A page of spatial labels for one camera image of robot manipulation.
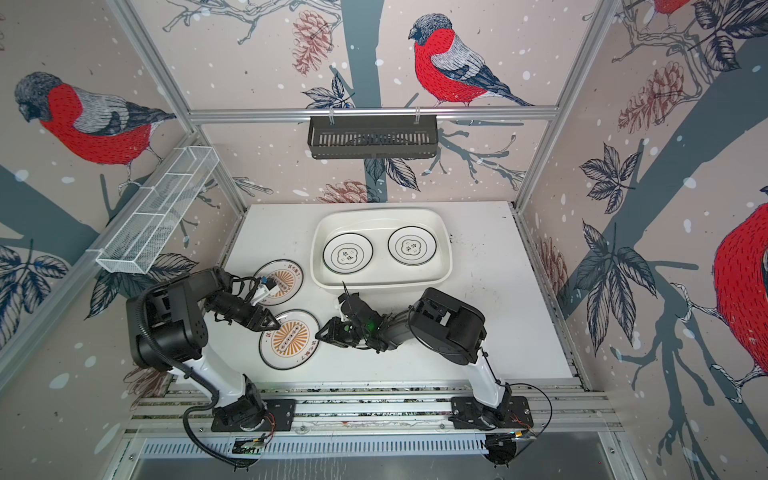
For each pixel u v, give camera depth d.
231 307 0.76
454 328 0.52
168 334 0.48
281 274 1.01
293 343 0.86
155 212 0.77
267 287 0.84
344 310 0.72
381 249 1.07
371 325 0.73
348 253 1.04
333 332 0.78
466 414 0.73
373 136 1.05
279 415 0.73
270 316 0.82
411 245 1.07
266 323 0.86
